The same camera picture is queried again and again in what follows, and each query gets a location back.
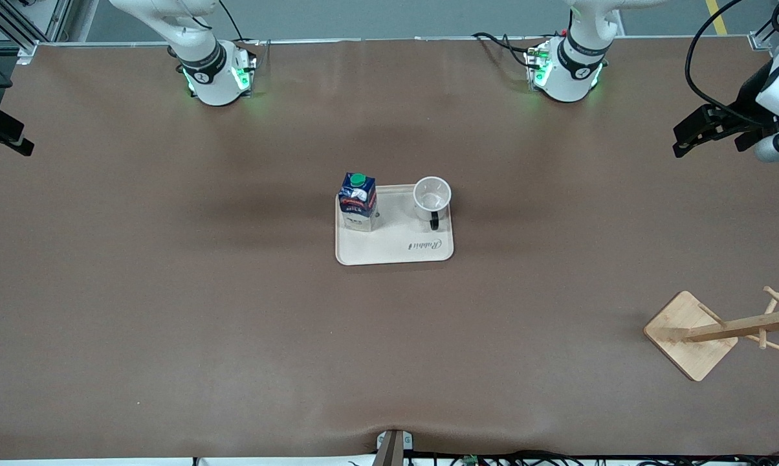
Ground white cup with black handle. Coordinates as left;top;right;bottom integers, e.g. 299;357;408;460
413;175;452;231

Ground blue white milk carton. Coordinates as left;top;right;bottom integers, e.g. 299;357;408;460
338;172;377;232

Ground wooden cup rack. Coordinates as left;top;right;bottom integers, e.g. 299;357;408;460
643;285;779;383

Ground beige plastic tray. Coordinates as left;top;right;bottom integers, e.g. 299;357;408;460
335;184;455;266

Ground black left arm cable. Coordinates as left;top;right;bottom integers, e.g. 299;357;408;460
684;0;767;128

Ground aluminium frame profile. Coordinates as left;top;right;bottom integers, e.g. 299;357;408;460
749;0;779;51
0;0;73;64

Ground black base power cables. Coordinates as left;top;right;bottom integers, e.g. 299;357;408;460
472;30;534;69

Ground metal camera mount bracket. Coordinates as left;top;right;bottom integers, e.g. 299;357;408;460
376;429;413;466

